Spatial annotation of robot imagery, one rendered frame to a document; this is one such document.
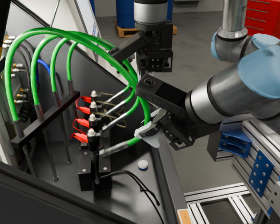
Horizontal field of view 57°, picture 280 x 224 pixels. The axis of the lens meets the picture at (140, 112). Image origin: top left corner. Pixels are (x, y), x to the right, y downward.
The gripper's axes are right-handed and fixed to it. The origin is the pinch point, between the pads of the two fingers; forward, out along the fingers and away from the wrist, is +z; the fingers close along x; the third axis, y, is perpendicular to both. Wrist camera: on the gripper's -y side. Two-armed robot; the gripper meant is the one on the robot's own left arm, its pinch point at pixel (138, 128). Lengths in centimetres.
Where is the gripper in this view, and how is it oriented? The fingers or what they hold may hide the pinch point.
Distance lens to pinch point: 62.2
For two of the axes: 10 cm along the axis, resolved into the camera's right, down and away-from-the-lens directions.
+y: 7.1, 6.8, 1.8
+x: 4.8, -6.5, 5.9
